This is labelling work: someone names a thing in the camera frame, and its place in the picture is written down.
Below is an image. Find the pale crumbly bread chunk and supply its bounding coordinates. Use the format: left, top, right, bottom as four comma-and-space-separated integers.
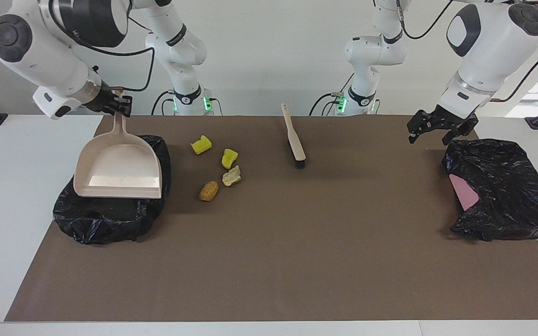
222, 166, 242, 187

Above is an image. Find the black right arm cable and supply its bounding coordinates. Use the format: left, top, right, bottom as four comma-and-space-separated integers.
47, 0, 156, 92

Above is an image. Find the pink plastic bin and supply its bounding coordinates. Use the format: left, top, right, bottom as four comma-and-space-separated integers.
449, 174, 480, 211

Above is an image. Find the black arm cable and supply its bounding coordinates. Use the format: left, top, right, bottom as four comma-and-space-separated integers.
47, 0, 156, 92
397, 0, 538, 103

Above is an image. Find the brown bread roll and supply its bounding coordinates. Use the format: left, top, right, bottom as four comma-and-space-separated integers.
199, 181, 219, 202

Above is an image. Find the brown table mat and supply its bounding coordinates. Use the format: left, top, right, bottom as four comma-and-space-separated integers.
4, 115, 538, 322

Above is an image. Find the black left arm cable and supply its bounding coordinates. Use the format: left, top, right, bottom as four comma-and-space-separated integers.
397, 0, 538, 103

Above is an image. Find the black bag over pink bin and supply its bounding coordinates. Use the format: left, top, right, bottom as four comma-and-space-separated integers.
442, 138, 538, 242

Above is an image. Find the black bag lined bin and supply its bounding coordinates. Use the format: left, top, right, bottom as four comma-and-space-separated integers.
53, 135, 172, 245

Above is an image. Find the notched yellow sponge piece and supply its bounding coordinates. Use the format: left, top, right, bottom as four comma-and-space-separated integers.
191, 135, 212, 155

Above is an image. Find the beige plastic dustpan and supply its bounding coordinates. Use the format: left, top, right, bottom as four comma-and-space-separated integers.
73, 91, 163, 199

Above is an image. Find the beige brush with black bristles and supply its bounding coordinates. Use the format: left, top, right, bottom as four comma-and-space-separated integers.
281, 103, 307, 168

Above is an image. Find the black base power cable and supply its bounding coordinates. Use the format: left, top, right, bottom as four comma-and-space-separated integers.
310, 70, 354, 116
151, 90, 177, 116

